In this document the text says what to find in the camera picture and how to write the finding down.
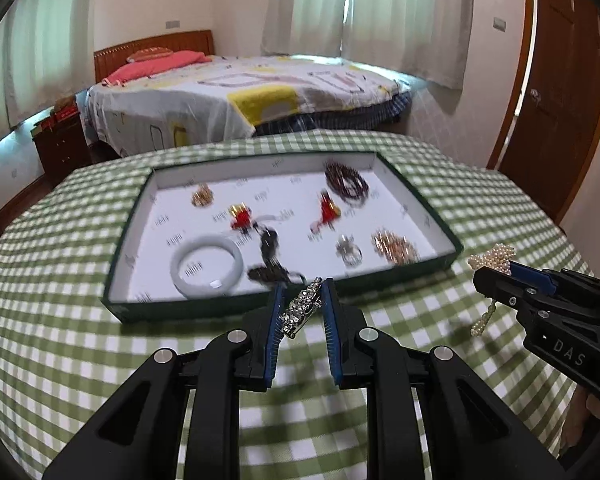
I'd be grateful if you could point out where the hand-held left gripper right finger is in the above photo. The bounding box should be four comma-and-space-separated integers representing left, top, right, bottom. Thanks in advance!
321, 277, 566, 480

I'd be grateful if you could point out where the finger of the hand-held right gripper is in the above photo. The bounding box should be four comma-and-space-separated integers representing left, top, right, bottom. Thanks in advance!
510, 261, 566, 295
472, 266, 536, 312

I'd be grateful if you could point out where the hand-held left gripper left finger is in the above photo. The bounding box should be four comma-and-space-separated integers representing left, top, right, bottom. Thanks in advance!
42, 280, 287, 480

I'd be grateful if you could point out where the pearl bracelet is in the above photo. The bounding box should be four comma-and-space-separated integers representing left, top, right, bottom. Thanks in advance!
467, 244, 516, 337

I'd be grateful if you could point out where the rhinestone hair clip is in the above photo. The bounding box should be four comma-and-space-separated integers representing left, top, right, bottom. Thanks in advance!
279, 277, 325, 338

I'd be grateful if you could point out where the silver ring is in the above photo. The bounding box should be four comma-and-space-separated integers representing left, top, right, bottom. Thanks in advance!
335, 235, 365, 267

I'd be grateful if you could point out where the black cord necklace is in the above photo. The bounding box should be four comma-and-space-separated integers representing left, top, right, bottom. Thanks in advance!
247, 212, 308, 286

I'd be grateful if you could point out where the red tassel earring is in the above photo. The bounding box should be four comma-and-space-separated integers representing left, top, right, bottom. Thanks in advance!
310, 190, 342, 233
227, 202, 255, 233

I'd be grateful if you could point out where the dark bead bracelet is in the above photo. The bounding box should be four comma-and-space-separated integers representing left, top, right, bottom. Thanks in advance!
324, 157, 372, 207

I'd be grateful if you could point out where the green shallow box white lining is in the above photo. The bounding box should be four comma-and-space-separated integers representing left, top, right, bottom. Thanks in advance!
100, 151, 465, 325

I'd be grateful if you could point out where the white jade bangle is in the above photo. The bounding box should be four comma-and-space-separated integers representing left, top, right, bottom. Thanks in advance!
171, 237, 243, 298

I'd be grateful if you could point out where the brown wooden door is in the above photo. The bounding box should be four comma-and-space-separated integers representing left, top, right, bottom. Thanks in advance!
487, 0, 600, 226

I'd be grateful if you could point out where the green checked tablecloth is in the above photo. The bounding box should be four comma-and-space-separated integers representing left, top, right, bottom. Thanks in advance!
0, 129, 596, 480

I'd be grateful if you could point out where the blue plaid bed sheet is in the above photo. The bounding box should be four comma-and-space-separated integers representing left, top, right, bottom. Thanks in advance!
252, 92, 413, 136

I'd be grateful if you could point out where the patterned white bedspread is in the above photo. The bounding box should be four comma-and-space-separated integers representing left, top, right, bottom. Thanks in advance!
85, 55, 411, 158

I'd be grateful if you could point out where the dark wooden nightstand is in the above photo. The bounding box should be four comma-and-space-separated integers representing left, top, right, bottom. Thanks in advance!
32, 120, 93, 186

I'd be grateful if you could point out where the white curtain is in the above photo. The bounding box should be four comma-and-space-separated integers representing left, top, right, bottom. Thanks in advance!
45, 0, 98, 111
0, 0, 51, 131
342, 0, 481, 92
260, 0, 353, 61

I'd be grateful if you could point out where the pink pillow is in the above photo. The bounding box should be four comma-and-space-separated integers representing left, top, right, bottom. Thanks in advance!
102, 50, 213, 83

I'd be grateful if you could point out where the red patterned cushion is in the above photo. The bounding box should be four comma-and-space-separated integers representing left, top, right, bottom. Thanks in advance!
130, 47, 173, 61

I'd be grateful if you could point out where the wooden bed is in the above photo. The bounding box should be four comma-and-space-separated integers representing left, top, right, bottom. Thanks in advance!
82, 30, 413, 158

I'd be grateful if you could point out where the rose gold chain bracelet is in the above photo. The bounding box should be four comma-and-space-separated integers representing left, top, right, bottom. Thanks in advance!
371, 229, 421, 265

